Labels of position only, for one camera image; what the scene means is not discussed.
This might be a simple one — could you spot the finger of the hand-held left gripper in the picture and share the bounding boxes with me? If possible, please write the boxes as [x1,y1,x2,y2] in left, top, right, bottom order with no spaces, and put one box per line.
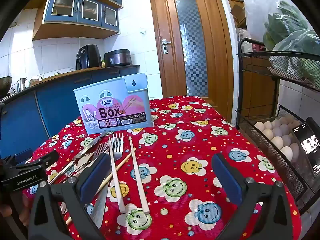
[37,151,60,171]

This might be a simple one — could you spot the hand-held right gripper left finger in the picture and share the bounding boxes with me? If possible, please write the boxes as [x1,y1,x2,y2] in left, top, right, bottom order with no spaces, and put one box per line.
[27,152,112,240]

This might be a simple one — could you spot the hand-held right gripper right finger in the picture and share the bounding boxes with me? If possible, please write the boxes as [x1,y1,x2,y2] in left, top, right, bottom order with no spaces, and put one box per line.
[211,153,293,240]

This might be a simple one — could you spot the white chopstick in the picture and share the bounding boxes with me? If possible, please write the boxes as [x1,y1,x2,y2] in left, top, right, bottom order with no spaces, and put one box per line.
[108,137,126,213]
[128,136,151,215]

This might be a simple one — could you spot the pale spoon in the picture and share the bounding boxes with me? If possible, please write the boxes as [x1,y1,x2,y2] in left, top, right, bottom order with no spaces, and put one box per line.
[74,152,94,170]

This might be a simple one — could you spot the wide steel knife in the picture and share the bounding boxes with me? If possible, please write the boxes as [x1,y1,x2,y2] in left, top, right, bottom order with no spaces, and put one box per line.
[86,180,110,228]

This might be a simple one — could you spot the light blue plastic utensil box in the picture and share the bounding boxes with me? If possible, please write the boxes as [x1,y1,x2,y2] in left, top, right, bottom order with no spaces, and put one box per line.
[73,73,153,135]

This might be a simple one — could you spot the person's left hand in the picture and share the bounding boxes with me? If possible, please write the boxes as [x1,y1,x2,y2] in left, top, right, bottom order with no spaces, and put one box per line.
[0,195,30,227]

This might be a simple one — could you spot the blue kitchen counter cabinet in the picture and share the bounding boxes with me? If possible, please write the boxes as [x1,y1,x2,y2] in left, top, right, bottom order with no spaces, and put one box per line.
[0,65,150,160]

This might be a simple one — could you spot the red smiley flower tablecloth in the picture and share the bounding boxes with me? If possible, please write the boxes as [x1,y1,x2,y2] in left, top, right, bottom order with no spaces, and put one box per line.
[22,95,302,240]

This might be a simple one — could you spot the black metal mesh rack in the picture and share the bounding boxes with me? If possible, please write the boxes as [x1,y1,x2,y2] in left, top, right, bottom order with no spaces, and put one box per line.
[235,39,320,215]

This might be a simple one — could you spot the pile of eggs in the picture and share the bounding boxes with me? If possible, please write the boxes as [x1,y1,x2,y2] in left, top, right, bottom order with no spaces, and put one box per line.
[254,116,308,163]

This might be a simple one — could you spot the steel kettle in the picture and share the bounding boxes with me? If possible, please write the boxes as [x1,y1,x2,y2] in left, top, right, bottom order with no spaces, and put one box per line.
[16,77,28,92]

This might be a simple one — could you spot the black smartphone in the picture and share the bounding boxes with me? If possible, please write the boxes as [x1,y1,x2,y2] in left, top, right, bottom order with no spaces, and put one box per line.
[291,122,320,177]

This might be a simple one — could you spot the dark wok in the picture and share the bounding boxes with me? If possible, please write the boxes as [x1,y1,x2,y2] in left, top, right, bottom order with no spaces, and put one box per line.
[0,76,13,95]

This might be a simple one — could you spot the black air fryer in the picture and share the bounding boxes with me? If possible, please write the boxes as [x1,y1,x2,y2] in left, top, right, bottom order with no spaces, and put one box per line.
[76,44,102,70]

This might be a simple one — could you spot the wooden door with glass pane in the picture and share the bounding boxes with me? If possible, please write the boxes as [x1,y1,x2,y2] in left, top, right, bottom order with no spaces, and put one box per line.
[148,0,234,123]

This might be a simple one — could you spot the dark rice cooker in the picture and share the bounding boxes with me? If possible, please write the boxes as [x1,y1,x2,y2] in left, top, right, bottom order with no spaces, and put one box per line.
[104,49,132,68]

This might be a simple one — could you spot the plastic bag of greens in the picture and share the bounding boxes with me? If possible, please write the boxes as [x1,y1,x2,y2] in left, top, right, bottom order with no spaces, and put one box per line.
[262,0,320,85]

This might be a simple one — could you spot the white plastic bag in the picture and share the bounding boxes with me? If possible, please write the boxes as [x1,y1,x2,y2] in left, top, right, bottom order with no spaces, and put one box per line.
[242,0,280,40]

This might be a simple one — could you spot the metal door handle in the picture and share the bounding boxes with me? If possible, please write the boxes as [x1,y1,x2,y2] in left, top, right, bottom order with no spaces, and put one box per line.
[161,39,172,54]

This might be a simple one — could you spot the blue wall cabinet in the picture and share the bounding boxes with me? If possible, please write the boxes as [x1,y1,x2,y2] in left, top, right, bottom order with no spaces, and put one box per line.
[32,0,123,40]

